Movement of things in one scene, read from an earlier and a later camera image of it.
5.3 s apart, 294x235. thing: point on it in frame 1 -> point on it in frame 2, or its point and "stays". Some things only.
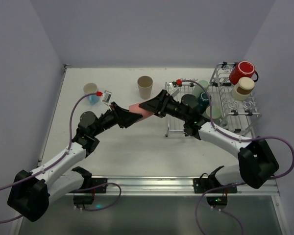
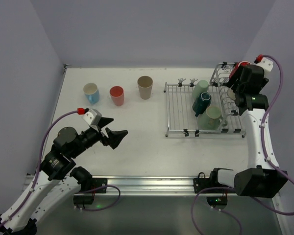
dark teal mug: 203,101 stays
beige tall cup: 145,84 stays
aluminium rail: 134,185 stays
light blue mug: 91,88 stays
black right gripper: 162,103 -> 234,80
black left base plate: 96,181 stays
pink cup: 135,108 -> 117,94
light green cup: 198,89 stays
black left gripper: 117,114 -> 103,135
